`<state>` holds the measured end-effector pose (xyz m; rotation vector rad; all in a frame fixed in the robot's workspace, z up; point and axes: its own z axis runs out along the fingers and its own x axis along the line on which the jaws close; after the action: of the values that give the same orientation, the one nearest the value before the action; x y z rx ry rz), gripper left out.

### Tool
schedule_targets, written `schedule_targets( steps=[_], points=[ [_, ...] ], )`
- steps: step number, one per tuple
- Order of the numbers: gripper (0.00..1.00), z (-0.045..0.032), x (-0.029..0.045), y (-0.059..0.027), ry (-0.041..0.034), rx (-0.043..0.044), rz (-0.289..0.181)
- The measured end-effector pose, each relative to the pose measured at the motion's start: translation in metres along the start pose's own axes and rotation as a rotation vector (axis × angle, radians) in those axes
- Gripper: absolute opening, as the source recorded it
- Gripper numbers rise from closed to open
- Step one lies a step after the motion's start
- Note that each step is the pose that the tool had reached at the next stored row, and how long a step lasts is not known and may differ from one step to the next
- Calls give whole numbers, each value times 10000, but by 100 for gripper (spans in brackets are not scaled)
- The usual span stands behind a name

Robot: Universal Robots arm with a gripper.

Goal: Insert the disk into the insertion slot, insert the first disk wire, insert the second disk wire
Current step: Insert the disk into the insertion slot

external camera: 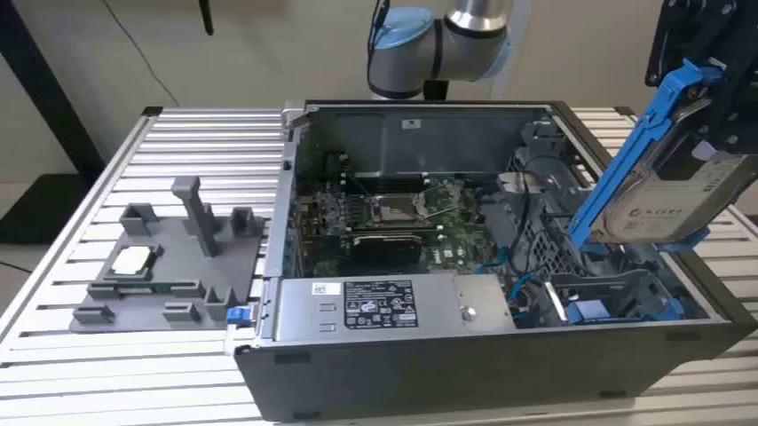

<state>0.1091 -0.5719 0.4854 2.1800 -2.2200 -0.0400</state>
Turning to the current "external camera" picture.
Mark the hard disk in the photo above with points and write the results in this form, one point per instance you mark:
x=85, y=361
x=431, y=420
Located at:
x=651, y=213

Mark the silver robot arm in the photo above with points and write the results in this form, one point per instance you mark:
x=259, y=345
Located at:
x=408, y=57

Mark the metal disk bay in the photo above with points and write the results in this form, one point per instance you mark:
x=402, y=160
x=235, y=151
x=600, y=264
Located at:
x=598, y=284

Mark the empty blue disk carrier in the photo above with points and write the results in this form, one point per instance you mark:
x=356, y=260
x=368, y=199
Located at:
x=592, y=310

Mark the green motherboard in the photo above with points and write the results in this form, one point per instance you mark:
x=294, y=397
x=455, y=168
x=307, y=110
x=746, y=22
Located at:
x=455, y=248

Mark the CPU socket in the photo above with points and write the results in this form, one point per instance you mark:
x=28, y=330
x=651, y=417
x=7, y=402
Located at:
x=394, y=207

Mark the silver power supply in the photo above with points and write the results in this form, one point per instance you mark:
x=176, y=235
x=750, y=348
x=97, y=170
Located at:
x=384, y=306

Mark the black antenna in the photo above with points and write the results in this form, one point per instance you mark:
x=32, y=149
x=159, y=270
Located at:
x=207, y=18

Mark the black PC case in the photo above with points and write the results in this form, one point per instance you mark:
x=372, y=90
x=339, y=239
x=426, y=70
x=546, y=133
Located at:
x=444, y=368

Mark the blue case latch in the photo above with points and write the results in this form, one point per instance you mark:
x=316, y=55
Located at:
x=237, y=317

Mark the grey parts rack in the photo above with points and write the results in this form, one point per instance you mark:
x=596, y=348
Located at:
x=177, y=266

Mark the silver CPU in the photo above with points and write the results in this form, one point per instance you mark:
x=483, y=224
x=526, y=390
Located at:
x=133, y=259

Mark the green RAM stick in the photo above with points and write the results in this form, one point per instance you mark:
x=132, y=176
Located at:
x=148, y=290

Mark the black monitor stand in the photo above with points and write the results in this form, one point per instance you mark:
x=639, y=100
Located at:
x=41, y=89

